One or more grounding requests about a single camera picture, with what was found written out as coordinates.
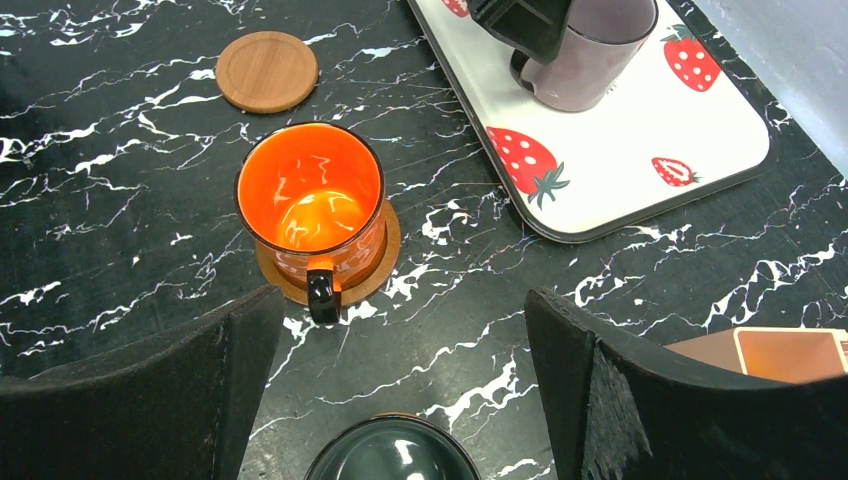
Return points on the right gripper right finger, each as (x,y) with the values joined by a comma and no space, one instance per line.
(619,406)

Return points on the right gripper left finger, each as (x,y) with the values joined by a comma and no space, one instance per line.
(179,404)

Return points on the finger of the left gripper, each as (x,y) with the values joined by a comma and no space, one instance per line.
(533,27)

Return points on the lilac mug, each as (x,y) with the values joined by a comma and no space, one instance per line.
(601,37)

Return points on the dark ringed wooden coaster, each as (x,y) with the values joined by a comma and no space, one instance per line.
(362,285)

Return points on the white strawberry tray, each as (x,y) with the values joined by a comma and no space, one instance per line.
(679,124)

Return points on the dark green mug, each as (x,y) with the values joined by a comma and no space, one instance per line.
(393,446)

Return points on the orange mug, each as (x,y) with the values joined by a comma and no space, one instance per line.
(312,196)

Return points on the smooth wooden coaster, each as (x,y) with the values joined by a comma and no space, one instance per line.
(266,72)

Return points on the pink desk file organizer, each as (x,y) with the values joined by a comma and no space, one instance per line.
(789,355)

